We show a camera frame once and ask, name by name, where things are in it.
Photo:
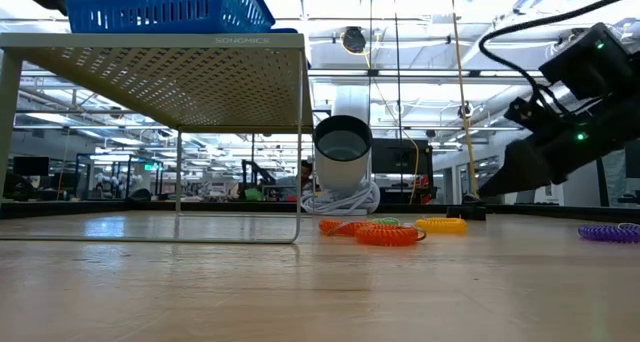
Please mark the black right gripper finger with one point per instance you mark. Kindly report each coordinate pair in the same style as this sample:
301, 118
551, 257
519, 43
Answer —
520, 169

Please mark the black round ceiling reel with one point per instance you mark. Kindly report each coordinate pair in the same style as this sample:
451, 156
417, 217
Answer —
465, 110
354, 39

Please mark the small dark monitor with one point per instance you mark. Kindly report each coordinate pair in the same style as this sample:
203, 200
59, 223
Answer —
31, 165

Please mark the black background robot arm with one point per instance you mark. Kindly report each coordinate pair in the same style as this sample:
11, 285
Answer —
247, 169

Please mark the green perforated metal shelf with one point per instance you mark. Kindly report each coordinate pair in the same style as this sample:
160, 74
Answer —
150, 40

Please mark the black monitor screen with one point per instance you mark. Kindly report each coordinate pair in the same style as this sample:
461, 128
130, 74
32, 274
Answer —
400, 157

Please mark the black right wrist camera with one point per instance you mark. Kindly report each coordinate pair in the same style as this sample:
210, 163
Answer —
585, 64

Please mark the person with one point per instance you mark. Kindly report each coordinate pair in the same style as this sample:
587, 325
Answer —
305, 169

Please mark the blue plastic basket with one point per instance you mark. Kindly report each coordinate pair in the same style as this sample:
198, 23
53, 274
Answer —
285, 30
165, 24

